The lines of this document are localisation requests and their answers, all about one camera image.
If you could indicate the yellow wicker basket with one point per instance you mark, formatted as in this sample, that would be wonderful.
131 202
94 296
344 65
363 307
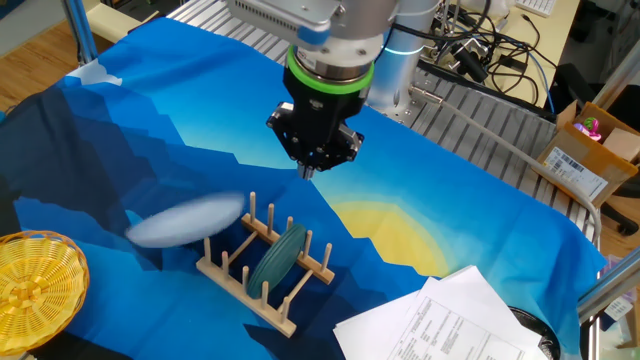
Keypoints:
35 292

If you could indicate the black chair base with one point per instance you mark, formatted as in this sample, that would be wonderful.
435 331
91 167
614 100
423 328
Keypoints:
620 217

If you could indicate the white keyboard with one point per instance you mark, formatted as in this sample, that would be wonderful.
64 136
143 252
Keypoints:
537 6

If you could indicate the blue landscape print tablecloth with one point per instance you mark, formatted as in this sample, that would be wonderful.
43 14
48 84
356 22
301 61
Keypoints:
150 125

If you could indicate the beige desk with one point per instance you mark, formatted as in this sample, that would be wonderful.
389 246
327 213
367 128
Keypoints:
555 35

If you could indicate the printed paper sheet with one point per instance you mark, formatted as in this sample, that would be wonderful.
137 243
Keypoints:
450 332

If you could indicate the dark green round plate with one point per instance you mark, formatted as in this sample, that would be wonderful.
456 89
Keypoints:
277 262

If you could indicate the wooden dish rack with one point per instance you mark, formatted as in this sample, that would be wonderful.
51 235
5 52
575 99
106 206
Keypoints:
235 287

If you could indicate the black round object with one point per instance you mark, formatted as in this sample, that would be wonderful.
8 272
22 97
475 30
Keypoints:
542 330

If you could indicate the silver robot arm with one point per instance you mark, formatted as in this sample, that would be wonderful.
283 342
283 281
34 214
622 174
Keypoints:
350 30

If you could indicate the aluminium frame post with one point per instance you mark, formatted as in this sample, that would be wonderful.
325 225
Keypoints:
607 285
80 30
617 80

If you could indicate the pink and green toy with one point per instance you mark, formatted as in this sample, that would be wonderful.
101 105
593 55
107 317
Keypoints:
590 126

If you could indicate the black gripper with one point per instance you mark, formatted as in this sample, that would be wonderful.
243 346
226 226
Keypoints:
320 112

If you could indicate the white round plate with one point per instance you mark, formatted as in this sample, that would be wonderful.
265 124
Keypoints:
185 220

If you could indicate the brown cardboard box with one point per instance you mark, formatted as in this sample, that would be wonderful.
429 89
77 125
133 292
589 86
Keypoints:
575 150

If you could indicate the beige wooden board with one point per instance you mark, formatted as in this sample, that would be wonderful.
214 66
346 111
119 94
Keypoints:
117 22

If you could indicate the blank white paper sheet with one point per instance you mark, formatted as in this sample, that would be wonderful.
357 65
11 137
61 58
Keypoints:
370 327

